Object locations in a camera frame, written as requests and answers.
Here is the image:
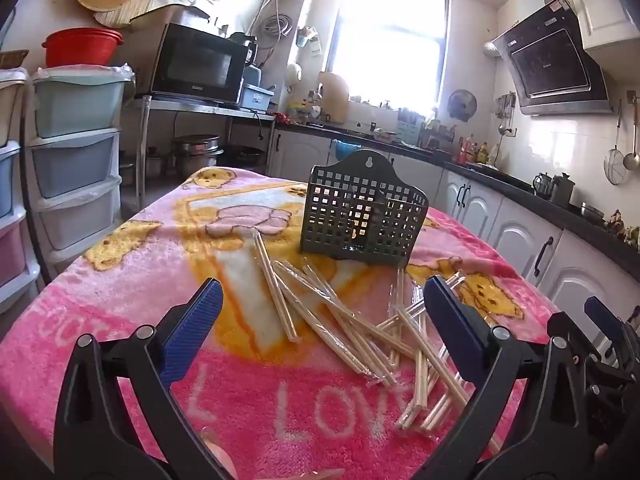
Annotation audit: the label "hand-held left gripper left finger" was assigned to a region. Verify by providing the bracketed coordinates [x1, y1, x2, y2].
[52, 277, 236, 480]

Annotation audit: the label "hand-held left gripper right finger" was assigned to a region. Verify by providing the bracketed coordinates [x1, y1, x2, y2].
[410, 275, 588, 480]

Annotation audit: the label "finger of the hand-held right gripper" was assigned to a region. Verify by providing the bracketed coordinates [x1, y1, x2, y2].
[584, 296, 626, 361]
[546, 311, 601, 356]

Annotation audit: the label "bunch of bamboo chopsticks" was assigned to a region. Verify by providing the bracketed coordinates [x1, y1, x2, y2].
[251, 230, 503, 453]

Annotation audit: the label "dark grey perforated utensil holder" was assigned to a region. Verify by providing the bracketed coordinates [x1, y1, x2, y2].
[299, 150, 430, 267]

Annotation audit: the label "person's left hand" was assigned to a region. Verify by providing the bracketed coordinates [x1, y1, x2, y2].
[200, 427, 346, 480]

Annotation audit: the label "pink printed blanket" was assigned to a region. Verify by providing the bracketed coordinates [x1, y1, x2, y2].
[0, 166, 561, 480]

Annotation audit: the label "white kitchen base cabinets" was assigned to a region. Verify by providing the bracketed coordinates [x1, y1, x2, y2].
[267, 122, 640, 361]

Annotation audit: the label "steel ladle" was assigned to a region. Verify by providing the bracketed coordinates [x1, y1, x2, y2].
[622, 95, 640, 171]

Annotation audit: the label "small steel pot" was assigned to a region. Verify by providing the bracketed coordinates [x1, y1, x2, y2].
[145, 146, 166, 178]

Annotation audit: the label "stacked steel pots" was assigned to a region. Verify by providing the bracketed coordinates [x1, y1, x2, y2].
[172, 134, 224, 181]

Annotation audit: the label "row of condiment bottles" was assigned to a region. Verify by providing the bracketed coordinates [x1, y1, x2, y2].
[452, 134, 501, 166]

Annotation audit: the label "black wok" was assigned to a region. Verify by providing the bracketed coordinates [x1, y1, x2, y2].
[227, 145, 266, 168]

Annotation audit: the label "plastic drawer cabinet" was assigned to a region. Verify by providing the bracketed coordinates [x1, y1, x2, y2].
[24, 64, 137, 273]
[0, 67, 41, 316]

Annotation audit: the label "blue hanging basket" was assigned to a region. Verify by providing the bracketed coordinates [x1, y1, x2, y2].
[332, 139, 362, 161]

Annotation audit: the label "metal kitchen rack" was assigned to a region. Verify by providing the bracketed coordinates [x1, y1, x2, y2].
[120, 95, 278, 211]

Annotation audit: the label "small grey fan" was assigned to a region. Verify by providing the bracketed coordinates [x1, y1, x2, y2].
[446, 89, 478, 123]

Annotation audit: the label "light blue plastic box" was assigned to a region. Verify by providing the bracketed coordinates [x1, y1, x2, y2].
[239, 82, 276, 111]

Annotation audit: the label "beige cutting board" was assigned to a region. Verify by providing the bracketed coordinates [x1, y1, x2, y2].
[317, 71, 350, 125]

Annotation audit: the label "black range hood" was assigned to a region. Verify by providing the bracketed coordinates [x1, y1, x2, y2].
[491, 0, 616, 116]

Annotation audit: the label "black microwave oven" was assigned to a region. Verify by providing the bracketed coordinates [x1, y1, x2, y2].
[150, 22, 251, 107]

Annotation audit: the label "kitchen window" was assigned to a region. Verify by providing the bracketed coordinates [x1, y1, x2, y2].
[327, 0, 451, 108]

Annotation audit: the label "red plastic basin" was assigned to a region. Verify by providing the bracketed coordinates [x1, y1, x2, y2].
[41, 28, 124, 68]

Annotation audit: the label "wire mesh strainer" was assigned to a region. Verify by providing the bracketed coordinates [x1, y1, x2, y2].
[603, 100, 628, 186]

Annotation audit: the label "white wall cabinet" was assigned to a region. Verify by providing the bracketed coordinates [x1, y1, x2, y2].
[565, 0, 640, 51]

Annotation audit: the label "coiled grey hose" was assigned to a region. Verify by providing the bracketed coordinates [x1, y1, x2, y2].
[262, 12, 296, 41]

